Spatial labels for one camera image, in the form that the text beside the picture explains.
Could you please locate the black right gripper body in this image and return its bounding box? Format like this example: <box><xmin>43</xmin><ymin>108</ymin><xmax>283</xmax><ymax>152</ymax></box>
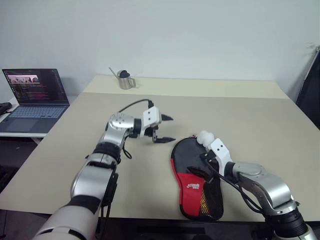
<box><xmin>206</xmin><ymin>149</ymin><xmax>221</xmax><ymax>185</ymax></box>

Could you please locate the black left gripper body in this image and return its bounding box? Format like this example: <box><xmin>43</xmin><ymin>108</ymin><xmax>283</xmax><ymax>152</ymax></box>
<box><xmin>149</xmin><ymin>113</ymin><xmax>163</xmax><ymax>145</ymax></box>

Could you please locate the black and red paddle case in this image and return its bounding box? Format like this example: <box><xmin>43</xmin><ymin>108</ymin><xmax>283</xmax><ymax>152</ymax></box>
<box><xmin>170</xmin><ymin>136</ymin><xmax>225</xmax><ymax>221</ymax></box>

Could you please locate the white cotton fluff ball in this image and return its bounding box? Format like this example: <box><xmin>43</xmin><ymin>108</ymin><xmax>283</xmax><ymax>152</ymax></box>
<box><xmin>196</xmin><ymin>129</ymin><xmax>216</xmax><ymax>149</ymax></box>

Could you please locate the steel watering can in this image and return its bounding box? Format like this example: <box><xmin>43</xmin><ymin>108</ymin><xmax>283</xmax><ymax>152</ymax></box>
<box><xmin>108</xmin><ymin>66</ymin><xmax>138</xmax><ymax>90</ymax></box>

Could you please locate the black upright panel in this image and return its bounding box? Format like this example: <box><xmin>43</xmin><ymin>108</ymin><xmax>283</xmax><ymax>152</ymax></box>
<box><xmin>295</xmin><ymin>45</ymin><xmax>320</xmax><ymax>131</ymax></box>

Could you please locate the open grey laptop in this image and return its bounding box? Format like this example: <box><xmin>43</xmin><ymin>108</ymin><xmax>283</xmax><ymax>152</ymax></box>
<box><xmin>0</xmin><ymin>68</ymin><xmax>71</xmax><ymax>134</ymax></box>

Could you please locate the white side table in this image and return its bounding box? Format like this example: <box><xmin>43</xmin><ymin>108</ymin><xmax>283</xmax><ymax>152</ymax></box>
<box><xmin>0</xmin><ymin>99</ymin><xmax>49</xmax><ymax>145</ymax></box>

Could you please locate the black object beside laptop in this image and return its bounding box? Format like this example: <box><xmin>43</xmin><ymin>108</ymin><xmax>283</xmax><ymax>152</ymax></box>
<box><xmin>0</xmin><ymin>101</ymin><xmax>13</xmax><ymax>115</ymax></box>

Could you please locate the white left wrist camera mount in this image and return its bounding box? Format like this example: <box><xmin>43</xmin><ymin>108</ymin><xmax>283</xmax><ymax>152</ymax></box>
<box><xmin>140</xmin><ymin>106</ymin><xmax>161</xmax><ymax>138</ymax></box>

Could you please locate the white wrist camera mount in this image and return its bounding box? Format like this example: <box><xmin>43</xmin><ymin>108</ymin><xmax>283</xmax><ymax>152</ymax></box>
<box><xmin>209</xmin><ymin>137</ymin><xmax>235</xmax><ymax>176</ymax></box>
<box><xmin>140</xmin><ymin>106</ymin><xmax>161</xmax><ymax>138</ymax></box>

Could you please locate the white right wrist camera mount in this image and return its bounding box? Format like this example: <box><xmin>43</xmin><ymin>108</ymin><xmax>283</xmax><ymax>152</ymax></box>
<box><xmin>209</xmin><ymin>137</ymin><xmax>235</xmax><ymax>176</ymax></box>

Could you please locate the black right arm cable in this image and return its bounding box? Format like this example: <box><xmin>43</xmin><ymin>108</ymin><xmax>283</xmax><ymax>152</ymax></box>
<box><xmin>206</xmin><ymin>159</ymin><xmax>267</xmax><ymax>215</ymax></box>

